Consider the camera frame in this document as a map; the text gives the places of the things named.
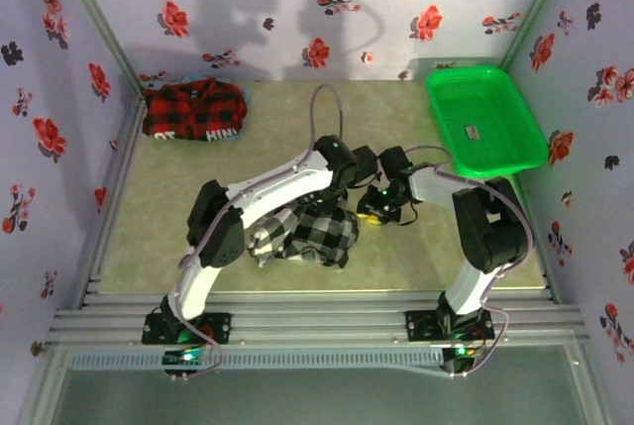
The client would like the right controller circuit board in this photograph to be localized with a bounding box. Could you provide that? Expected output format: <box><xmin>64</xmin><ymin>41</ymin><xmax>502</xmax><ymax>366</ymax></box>
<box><xmin>443</xmin><ymin>344</ymin><xmax>484</xmax><ymax>362</ymax></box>

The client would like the aluminium corner post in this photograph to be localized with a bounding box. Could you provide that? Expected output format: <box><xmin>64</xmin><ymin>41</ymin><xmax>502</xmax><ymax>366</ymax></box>
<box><xmin>498</xmin><ymin>0</ymin><xmax>580</xmax><ymax>70</ymax></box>
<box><xmin>47</xmin><ymin>0</ymin><xmax>148</xmax><ymax>97</ymax></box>

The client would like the red and black plaid shirt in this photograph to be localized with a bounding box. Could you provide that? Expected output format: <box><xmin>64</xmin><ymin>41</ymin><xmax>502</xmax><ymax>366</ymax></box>
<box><xmin>141</xmin><ymin>76</ymin><xmax>249</xmax><ymax>144</ymax></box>

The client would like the green plastic basket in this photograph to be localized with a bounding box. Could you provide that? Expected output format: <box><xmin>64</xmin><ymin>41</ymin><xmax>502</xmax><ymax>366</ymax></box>
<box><xmin>424</xmin><ymin>64</ymin><xmax>551</xmax><ymax>182</ymax></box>

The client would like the left controller circuit board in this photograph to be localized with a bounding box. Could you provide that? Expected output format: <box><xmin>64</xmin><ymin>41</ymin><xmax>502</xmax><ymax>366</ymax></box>
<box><xmin>162</xmin><ymin>348</ymin><xmax>209</xmax><ymax>367</ymax></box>

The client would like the lavender right arm cable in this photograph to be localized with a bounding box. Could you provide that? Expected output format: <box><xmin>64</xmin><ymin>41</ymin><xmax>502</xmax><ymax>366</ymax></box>
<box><xmin>403</xmin><ymin>146</ymin><xmax>536</xmax><ymax>379</ymax></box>

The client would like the controller circuit board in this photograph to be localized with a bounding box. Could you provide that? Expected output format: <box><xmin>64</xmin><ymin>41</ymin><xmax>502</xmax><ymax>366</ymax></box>
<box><xmin>162</xmin><ymin>348</ymin><xmax>209</xmax><ymax>367</ymax></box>
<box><xmin>443</xmin><ymin>344</ymin><xmax>484</xmax><ymax>362</ymax></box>

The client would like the grey slotted cable duct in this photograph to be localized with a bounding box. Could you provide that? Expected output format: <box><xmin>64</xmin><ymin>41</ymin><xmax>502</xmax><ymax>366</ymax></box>
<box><xmin>66</xmin><ymin>348</ymin><xmax>445</xmax><ymax>372</ymax></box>

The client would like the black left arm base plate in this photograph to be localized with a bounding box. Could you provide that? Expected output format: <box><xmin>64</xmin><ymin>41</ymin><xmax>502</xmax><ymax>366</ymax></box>
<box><xmin>142</xmin><ymin>310</ymin><xmax>234</xmax><ymax>347</ymax></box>

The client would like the black and white plaid shirt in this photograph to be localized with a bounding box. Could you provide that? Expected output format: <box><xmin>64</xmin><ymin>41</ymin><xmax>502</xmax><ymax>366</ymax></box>
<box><xmin>247</xmin><ymin>199</ymin><xmax>362</xmax><ymax>270</ymax></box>

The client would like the aluminium side rail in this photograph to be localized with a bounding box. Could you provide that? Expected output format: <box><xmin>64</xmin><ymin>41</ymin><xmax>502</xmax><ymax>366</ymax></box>
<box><xmin>76</xmin><ymin>95</ymin><xmax>150</xmax><ymax>310</ymax></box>
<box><xmin>511</xmin><ymin>169</ymin><xmax>559</xmax><ymax>305</ymax></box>

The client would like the aluminium rail frame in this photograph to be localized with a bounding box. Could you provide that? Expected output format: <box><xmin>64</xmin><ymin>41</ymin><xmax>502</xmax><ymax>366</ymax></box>
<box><xmin>47</xmin><ymin>290</ymin><xmax>590</xmax><ymax>347</ymax></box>

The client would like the thin black right camera cable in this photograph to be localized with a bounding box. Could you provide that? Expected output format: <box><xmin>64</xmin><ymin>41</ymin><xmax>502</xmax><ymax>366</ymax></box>
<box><xmin>394</xmin><ymin>200</ymin><xmax>421</xmax><ymax>227</ymax></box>

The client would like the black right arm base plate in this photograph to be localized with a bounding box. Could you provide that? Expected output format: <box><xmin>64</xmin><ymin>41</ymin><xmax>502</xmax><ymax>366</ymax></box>
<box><xmin>404</xmin><ymin>309</ymin><xmax>496</xmax><ymax>345</ymax></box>

